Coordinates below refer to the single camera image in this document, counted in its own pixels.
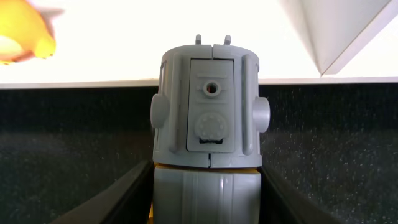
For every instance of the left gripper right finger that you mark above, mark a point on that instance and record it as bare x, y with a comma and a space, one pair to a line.
280, 202

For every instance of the yellow rubber duck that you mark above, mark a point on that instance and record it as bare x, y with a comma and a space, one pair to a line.
21, 34

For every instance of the white shelf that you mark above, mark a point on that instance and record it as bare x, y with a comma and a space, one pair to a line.
124, 46

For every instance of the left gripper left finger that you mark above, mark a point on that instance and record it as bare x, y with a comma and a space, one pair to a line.
124, 199

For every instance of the grey and yellow toy truck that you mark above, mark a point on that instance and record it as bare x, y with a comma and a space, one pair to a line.
211, 118

